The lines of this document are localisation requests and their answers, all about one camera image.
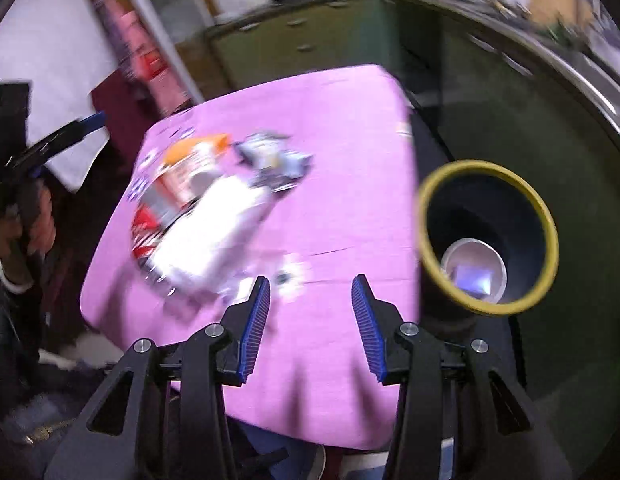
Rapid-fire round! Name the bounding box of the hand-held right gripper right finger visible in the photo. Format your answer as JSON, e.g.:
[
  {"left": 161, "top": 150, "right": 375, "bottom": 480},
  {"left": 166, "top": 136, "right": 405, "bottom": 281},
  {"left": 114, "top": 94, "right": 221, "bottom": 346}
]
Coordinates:
[{"left": 351, "top": 274, "right": 573, "bottom": 480}]

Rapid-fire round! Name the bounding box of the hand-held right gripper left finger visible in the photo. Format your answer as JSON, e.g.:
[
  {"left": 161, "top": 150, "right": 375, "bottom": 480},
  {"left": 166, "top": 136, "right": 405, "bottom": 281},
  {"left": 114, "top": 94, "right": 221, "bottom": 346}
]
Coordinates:
[{"left": 44, "top": 275, "right": 271, "bottom": 480}]

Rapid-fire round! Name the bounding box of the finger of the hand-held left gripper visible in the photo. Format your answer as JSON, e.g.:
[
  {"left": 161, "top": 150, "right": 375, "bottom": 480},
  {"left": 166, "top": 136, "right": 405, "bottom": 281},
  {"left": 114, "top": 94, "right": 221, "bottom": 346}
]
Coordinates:
[{"left": 37, "top": 111, "right": 108, "bottom": 163}]

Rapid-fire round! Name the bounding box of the clear plastic bottle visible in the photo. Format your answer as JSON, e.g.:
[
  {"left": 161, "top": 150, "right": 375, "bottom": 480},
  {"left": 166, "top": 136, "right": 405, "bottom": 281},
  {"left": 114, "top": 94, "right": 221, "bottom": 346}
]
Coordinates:
[{"left": 150, "top": 177, "right": 273, "bottom": 293}]

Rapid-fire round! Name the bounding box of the red soda can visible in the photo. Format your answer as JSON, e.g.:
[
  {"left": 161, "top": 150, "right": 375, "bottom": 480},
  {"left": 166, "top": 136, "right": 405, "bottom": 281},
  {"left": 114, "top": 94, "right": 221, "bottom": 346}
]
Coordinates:
[{"left": 131, "top": 180, "right": 191, "bottom": 281}]

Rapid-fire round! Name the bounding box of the black bin with yellow rim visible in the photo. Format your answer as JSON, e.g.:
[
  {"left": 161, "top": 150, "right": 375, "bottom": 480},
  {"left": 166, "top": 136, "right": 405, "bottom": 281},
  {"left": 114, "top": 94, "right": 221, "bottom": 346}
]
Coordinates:
[{"left": 416, "top": 160, "right": 559, "bottom": 341}]

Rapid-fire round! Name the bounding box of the person's left hand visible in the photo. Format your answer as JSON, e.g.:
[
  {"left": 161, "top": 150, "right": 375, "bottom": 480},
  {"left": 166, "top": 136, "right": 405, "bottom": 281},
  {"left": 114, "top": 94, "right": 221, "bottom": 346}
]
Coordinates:
[{"left": 0, "top": 185, "right": 57, "bottom": 291}]

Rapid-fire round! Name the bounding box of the maroon hanging cloth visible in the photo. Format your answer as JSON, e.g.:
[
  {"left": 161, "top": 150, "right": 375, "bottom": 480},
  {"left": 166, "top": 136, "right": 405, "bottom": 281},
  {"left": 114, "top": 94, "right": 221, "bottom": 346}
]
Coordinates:
[{"left": 90, "top": 72, "right": 161, "bottom": 161}]

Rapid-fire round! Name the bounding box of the white hanging cloth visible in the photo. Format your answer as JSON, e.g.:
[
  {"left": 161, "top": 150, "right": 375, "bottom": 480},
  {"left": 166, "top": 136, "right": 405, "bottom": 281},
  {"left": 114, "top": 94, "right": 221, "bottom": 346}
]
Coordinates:
[{"left": 0, "top": 0, "right": 118, "bottom": 191}]

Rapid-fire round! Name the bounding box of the pink hanging garment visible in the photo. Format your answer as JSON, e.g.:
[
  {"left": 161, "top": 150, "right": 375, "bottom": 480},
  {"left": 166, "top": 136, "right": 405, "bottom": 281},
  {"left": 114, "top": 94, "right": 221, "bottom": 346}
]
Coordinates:
[{"left": 95, "top": 0, "right": 191, "bottom": 116}]

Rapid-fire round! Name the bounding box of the orange snack packet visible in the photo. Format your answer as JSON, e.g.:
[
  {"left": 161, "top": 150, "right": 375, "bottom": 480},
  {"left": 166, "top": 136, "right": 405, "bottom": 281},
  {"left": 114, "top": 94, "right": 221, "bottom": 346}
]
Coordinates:
[{"left": 157, "top": 132, "right": 233, "bottom": 201}]

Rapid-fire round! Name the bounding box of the white framed glass door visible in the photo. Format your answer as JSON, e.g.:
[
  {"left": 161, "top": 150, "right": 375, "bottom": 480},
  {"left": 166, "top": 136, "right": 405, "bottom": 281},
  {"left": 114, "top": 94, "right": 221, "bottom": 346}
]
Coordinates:
[{"left": 110, "top": 0, "right": 221, "bottom": 106}]

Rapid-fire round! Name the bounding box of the white bangle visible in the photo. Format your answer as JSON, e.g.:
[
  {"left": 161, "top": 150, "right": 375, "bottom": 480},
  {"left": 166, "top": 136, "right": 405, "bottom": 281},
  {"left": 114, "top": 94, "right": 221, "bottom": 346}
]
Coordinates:
[{"left": 0, "top": 257, "right": 36, "bottom": 293}]

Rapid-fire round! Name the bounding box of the pink floral tablecloth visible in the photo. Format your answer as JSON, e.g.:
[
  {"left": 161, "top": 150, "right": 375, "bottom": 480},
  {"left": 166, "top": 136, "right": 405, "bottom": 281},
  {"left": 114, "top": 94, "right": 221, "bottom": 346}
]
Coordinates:
[{"left": 80, "top": 64, "right": 425, "bottom": 451}]

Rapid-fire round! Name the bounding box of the crumpled white blue wrapper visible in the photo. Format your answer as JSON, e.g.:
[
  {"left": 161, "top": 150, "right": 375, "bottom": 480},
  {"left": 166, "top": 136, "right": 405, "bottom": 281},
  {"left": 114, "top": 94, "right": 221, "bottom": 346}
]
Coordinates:
[{"left": 234, "top": 132, "right": 315, "bottom": 193}]

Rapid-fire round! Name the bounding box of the person's dark clothing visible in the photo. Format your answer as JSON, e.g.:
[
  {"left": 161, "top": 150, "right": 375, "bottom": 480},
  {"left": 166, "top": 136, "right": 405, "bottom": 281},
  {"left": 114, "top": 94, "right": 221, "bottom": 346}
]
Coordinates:
[{"left": 0, "top": 280, "right": 121, "bottom": 480}]

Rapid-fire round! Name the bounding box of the green cabinet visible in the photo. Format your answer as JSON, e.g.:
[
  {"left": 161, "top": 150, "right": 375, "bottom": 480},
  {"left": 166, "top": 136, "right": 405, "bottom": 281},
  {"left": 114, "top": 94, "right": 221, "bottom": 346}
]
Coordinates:
[{"left": 205, "top": 0, "right": 620, "bottom": 401}]

